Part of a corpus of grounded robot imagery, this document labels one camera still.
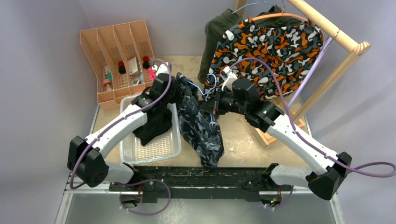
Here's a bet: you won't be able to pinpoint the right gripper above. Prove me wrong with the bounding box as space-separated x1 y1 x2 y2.
202 86 248 116

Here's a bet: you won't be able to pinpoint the dark leaf print shorts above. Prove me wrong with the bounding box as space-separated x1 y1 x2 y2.
176 72 224 168

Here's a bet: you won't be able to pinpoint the black shorts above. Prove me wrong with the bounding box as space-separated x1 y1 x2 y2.
133 105 172 146

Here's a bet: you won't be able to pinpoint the peach plastic desk organizer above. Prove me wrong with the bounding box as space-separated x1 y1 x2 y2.
80 20 154 112

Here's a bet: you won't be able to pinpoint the white plastic basket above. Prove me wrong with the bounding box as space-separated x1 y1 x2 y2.
120 104 182 165

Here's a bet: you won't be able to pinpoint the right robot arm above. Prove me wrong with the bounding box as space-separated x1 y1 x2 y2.
201 78 352 200

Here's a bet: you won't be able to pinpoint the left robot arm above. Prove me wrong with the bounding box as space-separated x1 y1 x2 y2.
67 73 182 191

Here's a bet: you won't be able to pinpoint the olive green shorts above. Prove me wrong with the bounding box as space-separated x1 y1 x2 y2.
197 8 302 84

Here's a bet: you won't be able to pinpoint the orange camouflage shorts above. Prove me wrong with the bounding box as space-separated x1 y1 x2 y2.
204 19 324 101

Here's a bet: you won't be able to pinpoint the pink highlighter marker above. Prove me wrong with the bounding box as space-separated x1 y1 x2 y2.
147 67 156 81

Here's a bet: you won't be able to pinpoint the red black marker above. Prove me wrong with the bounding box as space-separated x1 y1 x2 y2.
142 56 151 70

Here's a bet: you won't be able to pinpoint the white medicine box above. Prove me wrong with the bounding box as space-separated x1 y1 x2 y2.
128 57 141 77

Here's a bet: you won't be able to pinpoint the pink small bottle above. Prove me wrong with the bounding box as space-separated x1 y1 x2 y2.
103 78 113 91

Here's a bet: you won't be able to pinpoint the wooden clothes rack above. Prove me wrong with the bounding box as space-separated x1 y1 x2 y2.
235 0 371 146

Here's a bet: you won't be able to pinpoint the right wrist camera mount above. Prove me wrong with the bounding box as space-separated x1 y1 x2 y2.
220 66 238 91

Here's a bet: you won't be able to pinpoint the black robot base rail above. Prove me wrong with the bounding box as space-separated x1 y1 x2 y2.
66 164 313 205

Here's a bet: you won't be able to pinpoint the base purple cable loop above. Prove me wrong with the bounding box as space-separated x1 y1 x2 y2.
119 178 172 217

